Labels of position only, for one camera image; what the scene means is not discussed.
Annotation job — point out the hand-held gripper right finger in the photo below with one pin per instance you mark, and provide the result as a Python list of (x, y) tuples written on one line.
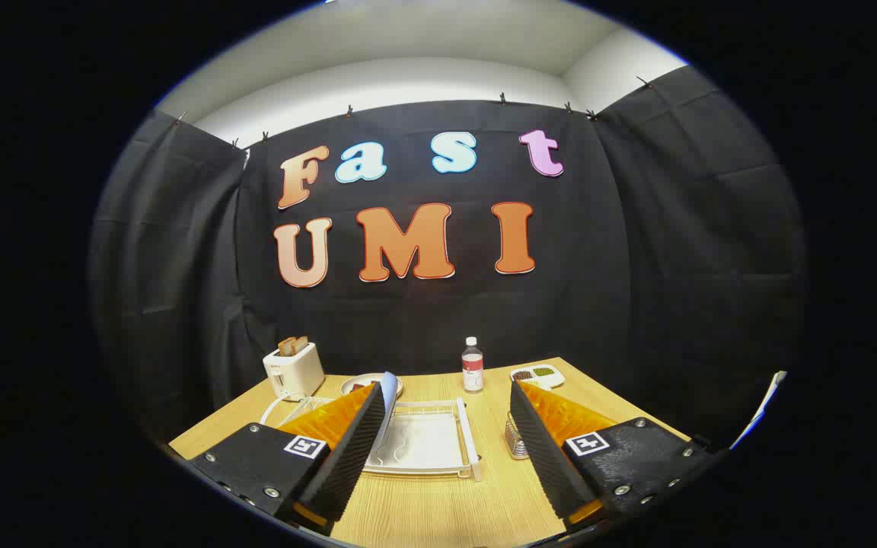
[(541, 449)]

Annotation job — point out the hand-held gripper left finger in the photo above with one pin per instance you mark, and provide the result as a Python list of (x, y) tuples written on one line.
[(347, 449)]

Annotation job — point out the light blue plate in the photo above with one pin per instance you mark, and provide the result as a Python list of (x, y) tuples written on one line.
[(389, 399)]

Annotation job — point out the white dish rack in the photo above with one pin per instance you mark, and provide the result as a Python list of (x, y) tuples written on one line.
[(423, 441)]

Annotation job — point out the white divided snack dish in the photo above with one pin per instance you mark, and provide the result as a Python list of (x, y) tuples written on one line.
[(537, 374)]

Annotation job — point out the small white plate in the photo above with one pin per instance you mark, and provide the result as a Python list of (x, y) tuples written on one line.
[(389, 384)]

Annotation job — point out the white toaster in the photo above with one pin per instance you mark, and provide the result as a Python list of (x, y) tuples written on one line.
[(295, 371)]

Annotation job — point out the clear bottle with red label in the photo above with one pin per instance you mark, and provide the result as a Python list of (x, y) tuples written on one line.
[(473, 373)]

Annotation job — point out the brown toast slice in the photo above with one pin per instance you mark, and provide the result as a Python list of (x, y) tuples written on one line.
[(286, 346), (301, 344)]

